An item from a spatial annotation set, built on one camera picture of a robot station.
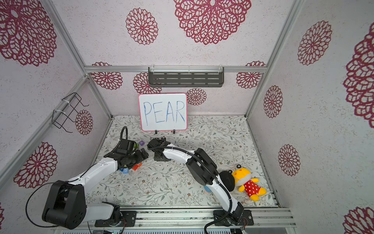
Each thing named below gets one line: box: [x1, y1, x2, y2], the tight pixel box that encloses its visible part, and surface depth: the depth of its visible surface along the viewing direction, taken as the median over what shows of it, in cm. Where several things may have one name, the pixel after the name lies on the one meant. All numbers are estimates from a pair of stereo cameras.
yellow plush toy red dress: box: [228, 164, 267, 202], surface depth 81 cm
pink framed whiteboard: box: [138, 93, 188, 132], surface depth 108 cm
